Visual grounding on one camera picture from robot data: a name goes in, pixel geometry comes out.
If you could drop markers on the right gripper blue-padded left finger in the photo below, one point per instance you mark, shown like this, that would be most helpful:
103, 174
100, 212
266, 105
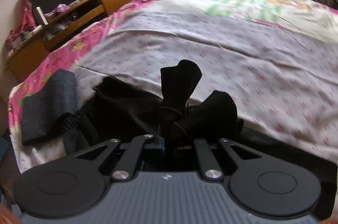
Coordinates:
125, 168

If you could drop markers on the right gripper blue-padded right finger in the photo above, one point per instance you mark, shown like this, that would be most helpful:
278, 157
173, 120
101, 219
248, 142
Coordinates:
209, 167

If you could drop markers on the black pants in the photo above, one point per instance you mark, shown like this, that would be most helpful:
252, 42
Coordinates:
120, 110

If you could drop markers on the dark grey folded garment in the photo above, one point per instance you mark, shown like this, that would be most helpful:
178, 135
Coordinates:
43, 111

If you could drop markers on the cherry print bed sheet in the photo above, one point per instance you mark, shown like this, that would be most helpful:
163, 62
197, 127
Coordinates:
277, 59

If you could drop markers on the wooden tv cabinet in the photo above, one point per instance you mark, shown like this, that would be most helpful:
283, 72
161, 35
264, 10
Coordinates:
25, 59

